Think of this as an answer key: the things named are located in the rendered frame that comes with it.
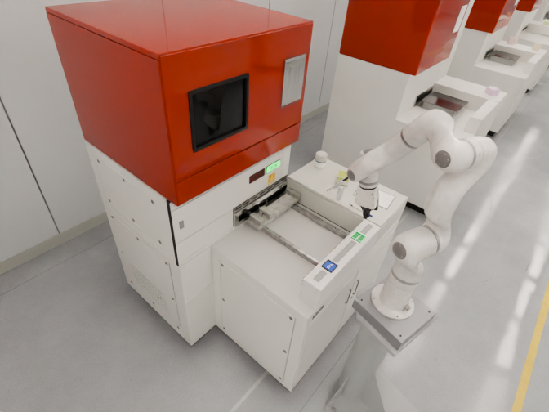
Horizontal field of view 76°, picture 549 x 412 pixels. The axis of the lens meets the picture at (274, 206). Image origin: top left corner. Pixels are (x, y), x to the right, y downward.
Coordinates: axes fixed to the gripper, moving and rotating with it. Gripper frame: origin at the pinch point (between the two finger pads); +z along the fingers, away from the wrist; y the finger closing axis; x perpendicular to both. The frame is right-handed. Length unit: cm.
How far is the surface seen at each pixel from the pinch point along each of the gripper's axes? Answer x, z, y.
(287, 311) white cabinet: -46, 33, -13
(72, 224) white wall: -65, 54, -223
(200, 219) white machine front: -51, -4, -58
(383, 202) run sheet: 34.2, 13.6, -7.0
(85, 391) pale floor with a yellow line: -121, 92, -106
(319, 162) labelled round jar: 35, -1, -50
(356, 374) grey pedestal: -24, 85, 12
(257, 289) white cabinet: -46, 30, -32
